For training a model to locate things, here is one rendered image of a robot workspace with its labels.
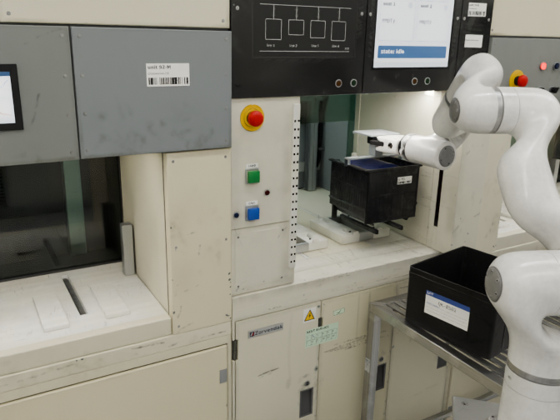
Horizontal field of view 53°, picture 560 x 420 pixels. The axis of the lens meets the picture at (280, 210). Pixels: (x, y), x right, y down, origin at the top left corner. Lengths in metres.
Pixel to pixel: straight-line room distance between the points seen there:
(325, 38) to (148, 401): 1.05
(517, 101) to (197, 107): 0.70
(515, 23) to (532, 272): 1.13
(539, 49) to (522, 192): 1.00
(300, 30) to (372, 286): 0.82
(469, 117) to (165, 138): 0.67
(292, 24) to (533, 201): 0.71
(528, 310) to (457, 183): 0.85
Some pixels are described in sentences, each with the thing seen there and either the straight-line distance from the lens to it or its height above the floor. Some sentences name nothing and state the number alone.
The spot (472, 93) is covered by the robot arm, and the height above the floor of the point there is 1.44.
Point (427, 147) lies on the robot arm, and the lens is 1.68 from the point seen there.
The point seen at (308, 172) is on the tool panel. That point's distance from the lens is 2.58.
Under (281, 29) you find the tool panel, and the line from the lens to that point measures 1.46.
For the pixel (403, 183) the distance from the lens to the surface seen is 1.89.
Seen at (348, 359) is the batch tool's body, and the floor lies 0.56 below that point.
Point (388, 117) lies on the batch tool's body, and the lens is 2.09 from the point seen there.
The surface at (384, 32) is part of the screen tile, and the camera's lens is 1.65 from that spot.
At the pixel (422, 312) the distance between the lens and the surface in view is 1.67.
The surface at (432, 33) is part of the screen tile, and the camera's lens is 1.76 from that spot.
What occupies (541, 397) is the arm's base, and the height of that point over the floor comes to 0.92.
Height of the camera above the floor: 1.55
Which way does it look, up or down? 17 degrees down
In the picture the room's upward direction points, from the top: 1 degrees clockwise
